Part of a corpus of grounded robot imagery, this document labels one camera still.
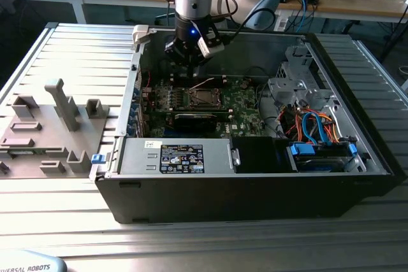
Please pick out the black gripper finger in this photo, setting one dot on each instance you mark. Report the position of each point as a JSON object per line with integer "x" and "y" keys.
{"x": 173, "y": 50}
{"x": 195, "y": 69}

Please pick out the silver CPU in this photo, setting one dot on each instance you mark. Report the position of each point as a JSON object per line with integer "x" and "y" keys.
{"x": 204, "y": 96}

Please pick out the CPU socket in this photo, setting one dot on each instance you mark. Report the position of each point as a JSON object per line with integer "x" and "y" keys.
{"x": 204, "y": 105}

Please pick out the beige case latch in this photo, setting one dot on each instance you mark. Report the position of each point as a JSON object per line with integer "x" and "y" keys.
{"x": 140, "y": 33}

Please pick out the silver coin battery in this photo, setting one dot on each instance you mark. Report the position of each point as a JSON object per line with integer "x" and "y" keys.
{"x": 243, "y": 84}

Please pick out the black graphics card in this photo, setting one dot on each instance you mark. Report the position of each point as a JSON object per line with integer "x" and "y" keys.
{"x": 194, "y": 122}

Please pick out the green motherboard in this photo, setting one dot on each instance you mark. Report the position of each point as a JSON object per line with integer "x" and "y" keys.
{"x": 242, "y": 109}

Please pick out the white motherboard sticker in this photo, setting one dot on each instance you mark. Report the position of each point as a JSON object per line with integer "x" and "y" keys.
{"x": 235, "y": 126}

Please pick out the grey metal disk bay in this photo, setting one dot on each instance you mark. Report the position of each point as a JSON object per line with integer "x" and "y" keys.
{"x": 287, "y": 88}

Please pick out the grey power supply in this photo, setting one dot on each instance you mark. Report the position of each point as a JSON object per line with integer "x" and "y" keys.
{"x": 140, "y": 157}

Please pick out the blue case latch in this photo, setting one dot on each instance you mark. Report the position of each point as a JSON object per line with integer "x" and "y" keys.
{"x": 98, "y": 159}

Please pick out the black open PC case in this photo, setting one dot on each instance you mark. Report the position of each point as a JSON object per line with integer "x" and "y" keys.
{"x": 223, "y": 198}

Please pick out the grey parts rack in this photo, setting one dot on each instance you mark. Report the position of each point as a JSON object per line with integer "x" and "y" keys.
{"x": 79, "y": 144}

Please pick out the hard disk in blue carrier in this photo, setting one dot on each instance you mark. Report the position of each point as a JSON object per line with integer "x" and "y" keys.
{"x": 301, "y": 150}

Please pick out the green RAM stick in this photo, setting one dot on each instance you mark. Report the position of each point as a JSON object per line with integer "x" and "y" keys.
{"x": 20, "y": 152}

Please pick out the pale blue teach pendant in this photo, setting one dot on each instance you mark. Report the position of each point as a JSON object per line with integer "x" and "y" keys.
{"x": 32, "y": 264}

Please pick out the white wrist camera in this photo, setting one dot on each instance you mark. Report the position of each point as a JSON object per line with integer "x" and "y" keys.
{"x": 208, "y": 49}

